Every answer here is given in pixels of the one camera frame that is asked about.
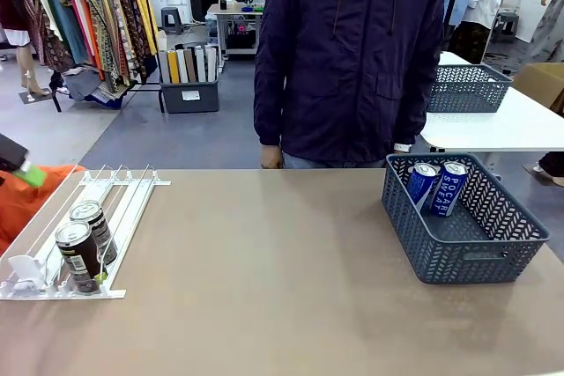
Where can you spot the dark coffee can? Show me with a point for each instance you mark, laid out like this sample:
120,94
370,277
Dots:
99,226
79,257

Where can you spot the blue Pocari Sweat can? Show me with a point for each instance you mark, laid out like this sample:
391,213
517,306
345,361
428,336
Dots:
420,184
447,191

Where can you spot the grey plastic mesh basket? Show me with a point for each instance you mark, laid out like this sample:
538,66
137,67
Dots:
467,257
467,90

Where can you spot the person's left forearm navy sleeve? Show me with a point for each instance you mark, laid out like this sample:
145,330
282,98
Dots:
412,103

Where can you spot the person's right forearm navy sleeve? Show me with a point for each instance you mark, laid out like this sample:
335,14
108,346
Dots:
269,103

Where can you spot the white dispenser pusher paddle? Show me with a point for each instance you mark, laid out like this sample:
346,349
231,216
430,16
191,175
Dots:
26,268

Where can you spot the white can dispenser rack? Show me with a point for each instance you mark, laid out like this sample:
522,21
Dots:
128,204

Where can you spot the person's right hand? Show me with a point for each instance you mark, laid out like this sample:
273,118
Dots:
270,158

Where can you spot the person's left hand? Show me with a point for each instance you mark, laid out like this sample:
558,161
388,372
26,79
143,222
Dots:
401,152

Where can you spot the orange cloth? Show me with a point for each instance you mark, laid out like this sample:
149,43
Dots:
22,204

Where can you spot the mannequin legs on stand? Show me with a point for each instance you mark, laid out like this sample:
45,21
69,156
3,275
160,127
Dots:
28,68

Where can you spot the grey cloth pile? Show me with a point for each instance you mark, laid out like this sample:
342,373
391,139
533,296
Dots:
88,83

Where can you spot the orange hanging garment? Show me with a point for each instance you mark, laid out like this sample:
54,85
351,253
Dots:
92,37

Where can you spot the teal hanging garment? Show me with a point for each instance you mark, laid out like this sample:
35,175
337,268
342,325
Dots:
61,10

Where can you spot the grey storage bin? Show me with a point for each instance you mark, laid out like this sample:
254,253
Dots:
189,96

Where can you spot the yellow board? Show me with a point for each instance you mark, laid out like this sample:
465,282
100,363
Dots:
173,67

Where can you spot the brown patterned hanging garment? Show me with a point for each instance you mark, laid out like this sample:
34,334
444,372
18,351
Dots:
125,15

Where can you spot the brown board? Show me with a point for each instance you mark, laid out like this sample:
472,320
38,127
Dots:
190,65

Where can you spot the yellow hanging garment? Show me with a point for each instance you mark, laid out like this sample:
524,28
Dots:
141,2

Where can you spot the white board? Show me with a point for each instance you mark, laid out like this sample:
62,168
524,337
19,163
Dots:
200,64

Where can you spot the grey plastic stool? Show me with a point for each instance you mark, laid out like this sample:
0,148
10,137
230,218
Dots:
172,20

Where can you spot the background work table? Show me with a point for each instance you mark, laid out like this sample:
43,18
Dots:
238,24

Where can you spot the person in navy jacket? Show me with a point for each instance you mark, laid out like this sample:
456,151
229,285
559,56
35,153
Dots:
348,54

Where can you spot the white wristband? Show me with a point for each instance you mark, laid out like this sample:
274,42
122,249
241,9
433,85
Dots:
402,147

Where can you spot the white side table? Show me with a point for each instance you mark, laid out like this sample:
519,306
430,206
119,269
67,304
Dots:
498,125

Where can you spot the small grey stool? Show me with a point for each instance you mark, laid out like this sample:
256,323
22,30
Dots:
506,26

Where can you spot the bystander foot in shoe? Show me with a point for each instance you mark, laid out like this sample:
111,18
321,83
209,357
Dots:
551,169

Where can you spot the cardboard box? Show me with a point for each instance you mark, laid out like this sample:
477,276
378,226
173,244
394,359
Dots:
544,81

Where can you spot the mannequin in grey dress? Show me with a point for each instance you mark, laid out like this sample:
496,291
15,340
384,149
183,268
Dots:
548,28

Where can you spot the black clothes rack frame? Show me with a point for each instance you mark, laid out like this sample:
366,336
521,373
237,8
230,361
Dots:
150,87

